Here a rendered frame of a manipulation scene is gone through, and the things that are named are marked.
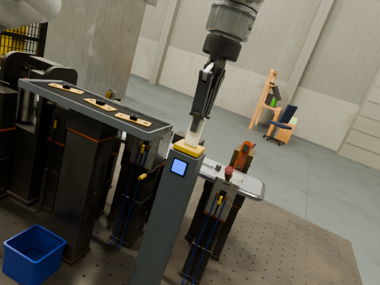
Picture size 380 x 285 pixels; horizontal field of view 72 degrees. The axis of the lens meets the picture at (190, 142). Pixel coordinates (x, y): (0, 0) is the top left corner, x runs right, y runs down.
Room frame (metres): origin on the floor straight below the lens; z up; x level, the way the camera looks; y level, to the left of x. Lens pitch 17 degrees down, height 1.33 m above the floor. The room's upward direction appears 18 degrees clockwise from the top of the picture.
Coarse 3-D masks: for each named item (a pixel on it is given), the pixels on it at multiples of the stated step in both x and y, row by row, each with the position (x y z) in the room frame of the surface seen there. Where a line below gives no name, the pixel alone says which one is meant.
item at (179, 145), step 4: (180, 140) 0.58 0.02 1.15; (176, 144) 0.55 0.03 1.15; (180, 144) 0.55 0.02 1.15; (184, 144) 0.56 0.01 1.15; (176, 148) 0.54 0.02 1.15; (180, 148) 0.54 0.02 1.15; (184, 148) 0.54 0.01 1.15; (188, 148) 0.54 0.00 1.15; (192, 148) 0.55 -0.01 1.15; (196, 148) 0.56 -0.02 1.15; (200, 148) 0.57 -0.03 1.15; (204, 148) 0.58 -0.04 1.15; (184, 152) 0.54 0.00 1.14; (188, 152) 0.54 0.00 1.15; (192, 152) 0.54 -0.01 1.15; (196, 152) 0.54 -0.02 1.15; (200, 152) 0.55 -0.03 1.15; (196, 156) 0.53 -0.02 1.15
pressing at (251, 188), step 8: (168, 152) 0.90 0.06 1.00; (208, 160) 0.95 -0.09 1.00; (208, 168) 0.87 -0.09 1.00; (200, 176) 0.80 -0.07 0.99; (208, 176) 0.80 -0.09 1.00; (248, 176) 0.92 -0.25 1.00; (240, 184) 0.82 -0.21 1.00; (248, 184) 0.84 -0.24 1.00; (256, 184) 0.87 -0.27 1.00; (264, 184) 0.90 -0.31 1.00; (240, 192) 0.77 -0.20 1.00; (248, 192) 0.77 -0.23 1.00; (256, 192) 0.80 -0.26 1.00; (264, 192) 0.83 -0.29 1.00; (256, 200) 0.76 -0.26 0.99
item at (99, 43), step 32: (64, 0) 4.83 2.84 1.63; (96, 0) 4.54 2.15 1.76; (128, 0) 5.10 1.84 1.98; (32, 32) 5.13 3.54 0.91; (64, 32) 4.78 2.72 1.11; (96, 32) 4.57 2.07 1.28; (128, 32) 5.26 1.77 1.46; (64, 64) 4.73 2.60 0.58; (96, 64) 4.69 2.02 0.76; (128, 64) 5.45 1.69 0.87
